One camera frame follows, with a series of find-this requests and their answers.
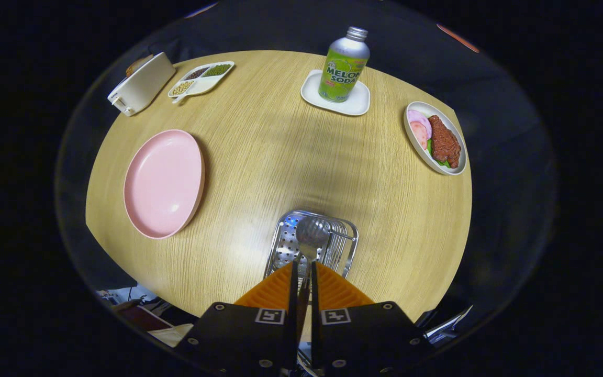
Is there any dark red object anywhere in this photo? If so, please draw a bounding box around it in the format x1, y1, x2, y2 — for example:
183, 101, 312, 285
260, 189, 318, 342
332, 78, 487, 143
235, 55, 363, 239
118, 305, 169, 330

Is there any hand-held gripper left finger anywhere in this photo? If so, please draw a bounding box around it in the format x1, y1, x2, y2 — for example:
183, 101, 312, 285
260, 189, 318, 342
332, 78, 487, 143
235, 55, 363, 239
173, 260, 299, 375

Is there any metal wire basket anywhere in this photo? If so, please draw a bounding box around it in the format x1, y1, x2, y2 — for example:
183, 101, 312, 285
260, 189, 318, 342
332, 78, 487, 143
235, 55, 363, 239
263, 209, 359, 279

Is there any shiny metal frame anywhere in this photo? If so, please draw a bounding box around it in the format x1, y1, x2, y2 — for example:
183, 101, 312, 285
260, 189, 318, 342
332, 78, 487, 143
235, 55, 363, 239
425, 305, 474, 346

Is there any white oval plate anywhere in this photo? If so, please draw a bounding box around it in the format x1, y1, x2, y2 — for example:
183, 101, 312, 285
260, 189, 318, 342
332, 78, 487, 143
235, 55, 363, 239
403, 101, 467, 176

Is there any pink plate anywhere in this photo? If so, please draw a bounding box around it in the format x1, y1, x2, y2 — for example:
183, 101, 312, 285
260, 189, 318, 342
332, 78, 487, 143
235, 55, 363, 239
124, 129, 206, 240

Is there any green lettuce leaf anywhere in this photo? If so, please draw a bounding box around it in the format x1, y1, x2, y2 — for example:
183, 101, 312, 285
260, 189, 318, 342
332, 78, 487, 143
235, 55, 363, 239
426, 139, 451, 168

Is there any wooden handle metal fork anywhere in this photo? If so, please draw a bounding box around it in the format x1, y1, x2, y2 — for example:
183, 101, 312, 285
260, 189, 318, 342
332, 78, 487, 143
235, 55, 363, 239
297, 241, 323, 341

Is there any white folded bag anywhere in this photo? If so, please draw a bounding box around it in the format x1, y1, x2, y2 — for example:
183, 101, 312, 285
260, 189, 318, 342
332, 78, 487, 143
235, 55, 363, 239
150, 324, 195, 347

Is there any white divided dish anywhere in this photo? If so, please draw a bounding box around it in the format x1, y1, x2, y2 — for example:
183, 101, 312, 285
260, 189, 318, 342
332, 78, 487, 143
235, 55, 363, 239
167, 61, 235, 104

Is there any white square coaster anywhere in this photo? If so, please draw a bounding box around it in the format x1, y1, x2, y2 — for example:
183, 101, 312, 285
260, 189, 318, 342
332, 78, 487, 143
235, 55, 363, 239
300, 69, 371, 116

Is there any brown meat piece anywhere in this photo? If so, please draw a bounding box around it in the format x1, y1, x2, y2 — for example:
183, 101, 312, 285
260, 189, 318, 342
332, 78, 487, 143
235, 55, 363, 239
428, 115, 462, 169

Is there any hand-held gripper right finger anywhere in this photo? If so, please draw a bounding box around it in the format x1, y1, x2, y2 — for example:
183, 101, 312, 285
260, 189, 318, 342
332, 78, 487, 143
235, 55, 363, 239
310, 260, 436, 375

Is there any pink ham slice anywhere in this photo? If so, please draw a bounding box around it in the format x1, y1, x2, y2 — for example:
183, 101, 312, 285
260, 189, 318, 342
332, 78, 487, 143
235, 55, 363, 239
407, 109, 432, 139
410, 121, 428, 150

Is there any wooden handle metal spoon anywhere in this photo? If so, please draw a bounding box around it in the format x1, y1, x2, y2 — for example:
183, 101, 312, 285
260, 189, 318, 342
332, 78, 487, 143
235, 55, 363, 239
295, 216, 330, 247

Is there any white toaster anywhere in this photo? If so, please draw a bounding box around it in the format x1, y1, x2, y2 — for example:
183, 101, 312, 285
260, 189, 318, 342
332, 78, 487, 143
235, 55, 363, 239
107, 51, 176, 117

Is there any green soda bottle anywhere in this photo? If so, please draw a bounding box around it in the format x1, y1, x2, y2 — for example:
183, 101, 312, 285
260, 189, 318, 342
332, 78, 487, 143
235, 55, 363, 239
318, 26, 371, 103

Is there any brown crust bread slice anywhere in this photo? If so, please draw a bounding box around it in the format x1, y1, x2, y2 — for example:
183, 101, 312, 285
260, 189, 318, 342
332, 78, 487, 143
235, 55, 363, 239
126, 54, 154, 77

